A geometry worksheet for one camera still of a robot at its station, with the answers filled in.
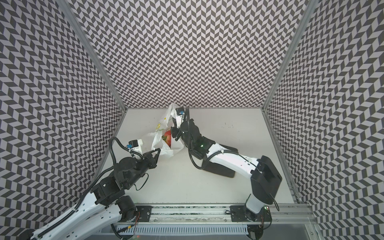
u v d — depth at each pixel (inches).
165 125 30.7
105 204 18.8
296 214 29.7
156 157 26.1
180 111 23.9
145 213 28.5
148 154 24.9
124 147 23.1
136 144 24.1
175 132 25.4
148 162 23.7
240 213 28.9
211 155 20.1
